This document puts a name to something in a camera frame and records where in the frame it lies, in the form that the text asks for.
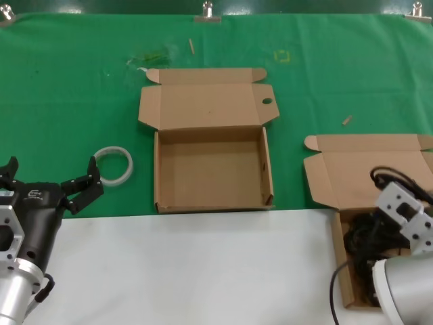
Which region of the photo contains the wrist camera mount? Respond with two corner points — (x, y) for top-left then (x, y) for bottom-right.
(376, 181), (433, 257)
(0, 193), (26, 272)

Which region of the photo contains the clear plastic wrapper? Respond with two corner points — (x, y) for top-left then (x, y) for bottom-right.
(127, 43), (179, 67)

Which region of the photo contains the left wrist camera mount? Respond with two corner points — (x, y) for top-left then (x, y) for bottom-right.
(0, 193), (26, 272)

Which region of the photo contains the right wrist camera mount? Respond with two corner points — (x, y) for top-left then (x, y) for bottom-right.
(376, 181), (433, 257)

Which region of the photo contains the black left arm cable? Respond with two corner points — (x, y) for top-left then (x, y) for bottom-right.
(33, 272), (55, 304)

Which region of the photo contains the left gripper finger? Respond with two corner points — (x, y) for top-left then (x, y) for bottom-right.
(0, 156), (22, 191)
(60, 155), (105, 216)

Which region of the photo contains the silver binder clip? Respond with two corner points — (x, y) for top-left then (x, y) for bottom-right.
(193, 1), (223, 23)
(0, 5), (16, 28)
(404, 1), (433, 22)

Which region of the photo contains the cardboard box holding cables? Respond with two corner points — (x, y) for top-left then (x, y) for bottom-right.
(302, 133), (433, 309)

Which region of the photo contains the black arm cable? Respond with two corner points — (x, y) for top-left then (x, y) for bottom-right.
(33, 272), (55, 304)
(329, 260), (351, 325)

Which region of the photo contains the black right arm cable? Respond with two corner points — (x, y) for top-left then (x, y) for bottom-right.
(329, 260), (351, 325)

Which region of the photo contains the cardboard box with hole flap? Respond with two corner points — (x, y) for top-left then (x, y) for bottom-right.
(137, 67), (280, 214)

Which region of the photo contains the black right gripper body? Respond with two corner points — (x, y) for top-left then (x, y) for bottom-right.
(371, 209), (410, 251)

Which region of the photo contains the black power cable with plug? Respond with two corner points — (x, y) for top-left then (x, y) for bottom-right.
(343, 211), (412, 261)

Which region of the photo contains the green table cloth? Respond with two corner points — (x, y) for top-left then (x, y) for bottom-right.
(0, 12), (433, 221)

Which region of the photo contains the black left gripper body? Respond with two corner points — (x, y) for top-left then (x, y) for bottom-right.
(12, 181), (68, 272)

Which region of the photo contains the clear tape roll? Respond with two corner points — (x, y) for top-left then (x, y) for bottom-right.
(93, 146), (134, 188)

